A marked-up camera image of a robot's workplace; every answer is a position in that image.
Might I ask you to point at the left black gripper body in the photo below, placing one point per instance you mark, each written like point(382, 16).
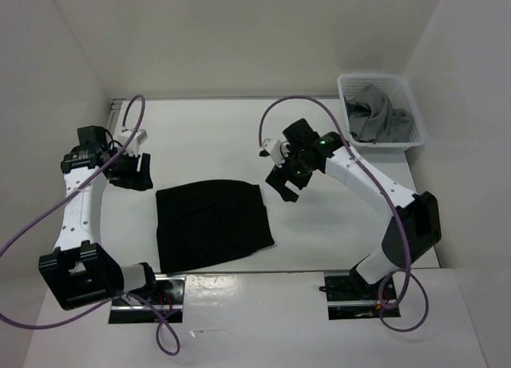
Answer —
point(124, 168)

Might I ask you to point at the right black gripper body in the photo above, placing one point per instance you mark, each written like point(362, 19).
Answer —
point(297, 171)

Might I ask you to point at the black skirt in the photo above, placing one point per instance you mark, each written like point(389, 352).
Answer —
point(210, 222)

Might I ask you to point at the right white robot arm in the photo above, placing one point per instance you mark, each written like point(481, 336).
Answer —
point(412, 220)

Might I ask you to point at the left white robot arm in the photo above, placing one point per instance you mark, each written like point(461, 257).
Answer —
point(79, 271)

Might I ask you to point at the grey skirt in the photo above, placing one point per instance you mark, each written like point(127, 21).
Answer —
point(373, 119)

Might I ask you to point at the white plastic basket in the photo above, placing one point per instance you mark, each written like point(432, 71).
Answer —
point(401, 97)

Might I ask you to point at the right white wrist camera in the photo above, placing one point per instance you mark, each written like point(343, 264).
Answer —
point(275, 149)

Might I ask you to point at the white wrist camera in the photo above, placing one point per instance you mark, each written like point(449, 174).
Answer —
point(275, 149)
point(131, 139)

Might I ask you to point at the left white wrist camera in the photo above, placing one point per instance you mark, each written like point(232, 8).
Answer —
point(131, 139)

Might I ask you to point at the aluminium table edge rail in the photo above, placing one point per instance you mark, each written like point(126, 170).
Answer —
point(112, 112)

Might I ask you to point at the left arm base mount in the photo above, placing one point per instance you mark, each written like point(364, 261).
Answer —
point(168, 299)

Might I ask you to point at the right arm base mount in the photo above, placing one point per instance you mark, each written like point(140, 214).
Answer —
point(347, 298)

